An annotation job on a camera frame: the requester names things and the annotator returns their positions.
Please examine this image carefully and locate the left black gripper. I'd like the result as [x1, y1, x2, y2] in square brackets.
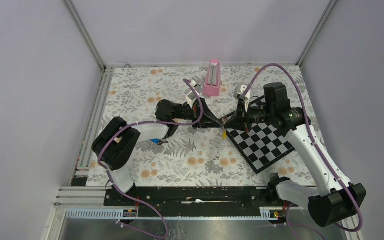
[173, 97, 223, 130]

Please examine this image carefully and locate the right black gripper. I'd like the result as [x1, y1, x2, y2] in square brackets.
[224, 99, 275, 134]

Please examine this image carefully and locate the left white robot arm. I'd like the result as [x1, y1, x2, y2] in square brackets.
[91, 97, 223, 206]

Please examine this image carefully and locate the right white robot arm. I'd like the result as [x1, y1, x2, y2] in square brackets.
[224, 82, 367, 227]

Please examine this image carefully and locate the pink metronome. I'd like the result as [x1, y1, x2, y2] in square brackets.
[202, 59, 222, 97]

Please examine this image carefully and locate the floral patterned table mat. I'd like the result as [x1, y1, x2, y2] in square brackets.
[99, 66, 322, 187]

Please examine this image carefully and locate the black white chessboard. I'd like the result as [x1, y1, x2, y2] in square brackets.
[226, 123, 295, 174]

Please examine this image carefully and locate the blue tagged key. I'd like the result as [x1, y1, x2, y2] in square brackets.
[151, 138, 168, 146]

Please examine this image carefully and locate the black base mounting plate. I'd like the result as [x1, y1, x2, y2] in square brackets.
[103, 186, 290, 219]

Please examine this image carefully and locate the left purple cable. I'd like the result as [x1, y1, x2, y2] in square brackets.
[97, 78, 204, 239]

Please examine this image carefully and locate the purple cable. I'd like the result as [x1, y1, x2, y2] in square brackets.
[97, 78, 204, 239]
[239, 63, 365, 240]

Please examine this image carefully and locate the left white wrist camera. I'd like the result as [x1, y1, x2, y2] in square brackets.
[185, 80, 203, 108]

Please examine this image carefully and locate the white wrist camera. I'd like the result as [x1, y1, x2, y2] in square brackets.
[233, 85, 251, 103]
[185, 80, 203, 108]

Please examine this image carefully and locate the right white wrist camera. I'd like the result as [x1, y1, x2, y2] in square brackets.
[233, 85, 251, 103]

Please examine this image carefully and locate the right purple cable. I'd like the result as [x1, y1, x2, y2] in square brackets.
[239, 63, 365, 240]

